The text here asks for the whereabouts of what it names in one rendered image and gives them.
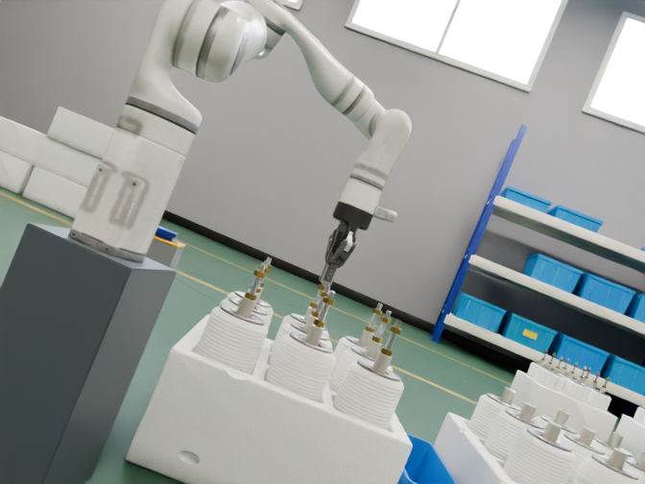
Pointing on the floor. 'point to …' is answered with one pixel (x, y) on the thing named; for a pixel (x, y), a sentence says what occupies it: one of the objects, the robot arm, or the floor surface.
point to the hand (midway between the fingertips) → (327, 275)
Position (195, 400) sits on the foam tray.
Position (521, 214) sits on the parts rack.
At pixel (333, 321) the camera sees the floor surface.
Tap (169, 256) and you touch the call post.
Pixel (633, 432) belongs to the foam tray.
